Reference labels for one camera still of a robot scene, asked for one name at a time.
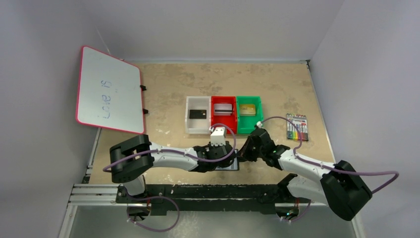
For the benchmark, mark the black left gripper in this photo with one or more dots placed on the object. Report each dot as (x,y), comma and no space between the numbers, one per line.
(228,154)

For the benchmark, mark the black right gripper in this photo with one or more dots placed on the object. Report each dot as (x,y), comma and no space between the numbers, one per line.
(247,148)

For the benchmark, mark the black leather card holder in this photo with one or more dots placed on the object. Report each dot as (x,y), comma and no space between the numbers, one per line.
(234,166)

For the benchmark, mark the white credit card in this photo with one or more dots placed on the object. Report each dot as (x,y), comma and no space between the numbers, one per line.
(222,109)

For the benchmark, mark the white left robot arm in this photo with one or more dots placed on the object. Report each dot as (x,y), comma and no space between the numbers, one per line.
(130,159)

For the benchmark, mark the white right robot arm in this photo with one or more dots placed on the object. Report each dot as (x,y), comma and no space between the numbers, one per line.
(334,185)

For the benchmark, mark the gold credit card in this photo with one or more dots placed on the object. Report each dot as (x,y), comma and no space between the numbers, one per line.
(247,109)

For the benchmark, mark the black credit card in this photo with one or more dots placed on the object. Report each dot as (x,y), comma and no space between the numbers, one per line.
(197,114)

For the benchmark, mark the white plastic bin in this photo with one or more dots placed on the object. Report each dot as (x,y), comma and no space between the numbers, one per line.
(198,126)

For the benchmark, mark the green plastic bin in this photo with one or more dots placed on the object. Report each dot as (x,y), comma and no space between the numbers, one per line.
(246,124)

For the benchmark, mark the red plastic bin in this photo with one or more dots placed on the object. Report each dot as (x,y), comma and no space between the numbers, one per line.
(231,120)

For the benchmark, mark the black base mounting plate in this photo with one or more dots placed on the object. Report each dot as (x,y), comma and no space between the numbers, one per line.
(266,199)

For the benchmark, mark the pack of coloured markers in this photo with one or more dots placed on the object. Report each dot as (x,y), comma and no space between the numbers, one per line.
(298,128)

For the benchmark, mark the pink framed whiteboard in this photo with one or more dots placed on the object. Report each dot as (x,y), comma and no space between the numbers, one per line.
(109,93)

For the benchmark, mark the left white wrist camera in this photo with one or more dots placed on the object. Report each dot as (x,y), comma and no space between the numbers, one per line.
(217,136)

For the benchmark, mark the aluminium rail frame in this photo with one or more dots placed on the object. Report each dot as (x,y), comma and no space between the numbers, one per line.
(92,211)

